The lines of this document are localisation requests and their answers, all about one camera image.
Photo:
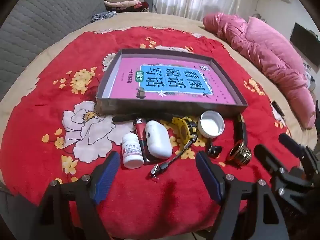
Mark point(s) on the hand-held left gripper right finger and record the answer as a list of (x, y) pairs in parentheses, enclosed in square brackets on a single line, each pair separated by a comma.
[(208, 177)]

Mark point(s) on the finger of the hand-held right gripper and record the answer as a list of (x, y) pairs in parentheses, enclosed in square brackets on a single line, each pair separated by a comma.
[(266, 157), (292, 145)]

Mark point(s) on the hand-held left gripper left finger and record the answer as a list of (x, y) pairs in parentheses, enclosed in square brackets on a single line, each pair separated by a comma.
[(107, 177)]

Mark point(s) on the gold black round cap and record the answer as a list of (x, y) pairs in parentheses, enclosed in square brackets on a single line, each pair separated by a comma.
[(238, 153)]

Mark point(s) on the white pill bottle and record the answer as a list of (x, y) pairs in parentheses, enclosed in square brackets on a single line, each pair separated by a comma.
[(132, 152)]

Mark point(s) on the black gold faceted bottle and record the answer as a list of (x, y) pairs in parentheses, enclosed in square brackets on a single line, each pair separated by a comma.
[(241, 130)]

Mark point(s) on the white jar lid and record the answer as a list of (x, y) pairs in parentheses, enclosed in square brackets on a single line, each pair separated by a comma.
[(211, 125)]

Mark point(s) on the yellow black watch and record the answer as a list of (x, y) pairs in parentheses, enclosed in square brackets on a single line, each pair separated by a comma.
[(186, 130)]

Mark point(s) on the red black tube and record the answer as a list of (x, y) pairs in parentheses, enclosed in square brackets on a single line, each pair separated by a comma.
[(140, 132)]

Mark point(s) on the white earbuds case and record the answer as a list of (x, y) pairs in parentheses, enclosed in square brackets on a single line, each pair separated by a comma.
[(158, 140)]

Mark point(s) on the dark cardboard box tray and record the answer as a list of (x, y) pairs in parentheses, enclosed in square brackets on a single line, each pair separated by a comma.
[(162, 108)]

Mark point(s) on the small black knob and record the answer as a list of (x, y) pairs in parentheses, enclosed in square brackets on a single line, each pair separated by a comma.
[(213, 151)]

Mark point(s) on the red floral blanket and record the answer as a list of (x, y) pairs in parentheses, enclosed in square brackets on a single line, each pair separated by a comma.
[(150, 200)]

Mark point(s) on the black flat strip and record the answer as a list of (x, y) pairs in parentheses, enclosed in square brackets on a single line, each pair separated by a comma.
[(125, 118)]

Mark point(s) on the pink quilted bedding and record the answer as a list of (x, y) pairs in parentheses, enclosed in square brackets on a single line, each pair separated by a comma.
[(265, 52)]

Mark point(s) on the pink book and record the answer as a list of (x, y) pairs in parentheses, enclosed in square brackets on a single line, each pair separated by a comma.
[(175, 80)]

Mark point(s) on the beige bed sheet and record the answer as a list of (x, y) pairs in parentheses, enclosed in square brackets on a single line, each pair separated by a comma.
[(75, 30)]

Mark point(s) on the blue patterned cloth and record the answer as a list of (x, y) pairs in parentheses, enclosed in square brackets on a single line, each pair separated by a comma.
[(102, 16)]

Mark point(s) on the grey quilted headboard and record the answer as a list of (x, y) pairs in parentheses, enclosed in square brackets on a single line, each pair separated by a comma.
[(37, 25)]

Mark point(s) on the stack of folded clothes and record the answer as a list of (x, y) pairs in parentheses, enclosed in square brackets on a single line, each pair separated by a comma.
[(122, 1)]

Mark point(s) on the black wall television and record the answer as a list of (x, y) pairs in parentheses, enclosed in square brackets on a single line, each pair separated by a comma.
[(303, 42)]

